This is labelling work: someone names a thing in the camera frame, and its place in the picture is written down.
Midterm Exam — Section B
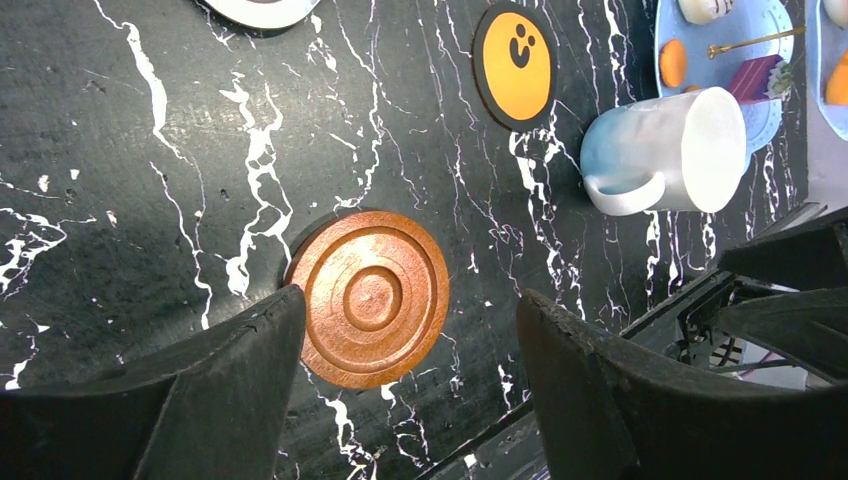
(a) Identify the brown wooden round coaster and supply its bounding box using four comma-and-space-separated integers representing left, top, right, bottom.
284, 210, 450, 389

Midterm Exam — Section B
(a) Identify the white chocolate drizzled donut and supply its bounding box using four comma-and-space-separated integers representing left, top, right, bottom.
677, 0, 735, 25

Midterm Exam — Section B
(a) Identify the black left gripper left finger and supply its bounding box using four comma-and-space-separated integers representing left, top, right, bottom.
1, 285, 306, 479

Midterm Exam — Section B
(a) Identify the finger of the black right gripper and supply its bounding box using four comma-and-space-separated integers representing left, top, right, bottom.
718, 218, 847, 291
717, 288, 847, 381

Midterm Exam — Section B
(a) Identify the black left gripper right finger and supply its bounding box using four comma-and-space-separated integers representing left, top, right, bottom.
516, 290, 847, 479

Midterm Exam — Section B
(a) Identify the small orange round cookie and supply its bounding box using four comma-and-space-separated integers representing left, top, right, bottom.
658, 39, 688, 88

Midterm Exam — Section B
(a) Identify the orange black round coaster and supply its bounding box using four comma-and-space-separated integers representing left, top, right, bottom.
471, 1, 558, 132

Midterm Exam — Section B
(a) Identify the orange oval pastry piece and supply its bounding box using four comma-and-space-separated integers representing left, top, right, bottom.
824, 50, 848, 106

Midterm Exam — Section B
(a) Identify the blue three-tier cake stand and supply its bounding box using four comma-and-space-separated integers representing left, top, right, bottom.
654, 1, 847, 140

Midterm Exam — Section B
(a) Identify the small grey white cup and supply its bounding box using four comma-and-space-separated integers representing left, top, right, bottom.
204, 0, 320, 30

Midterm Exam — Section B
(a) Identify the magenta cake wedge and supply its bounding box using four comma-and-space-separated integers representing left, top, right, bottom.
727, 54, 794, 105

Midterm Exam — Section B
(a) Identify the white ceramic mug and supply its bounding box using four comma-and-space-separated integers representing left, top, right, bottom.
579, 87, 750, 216

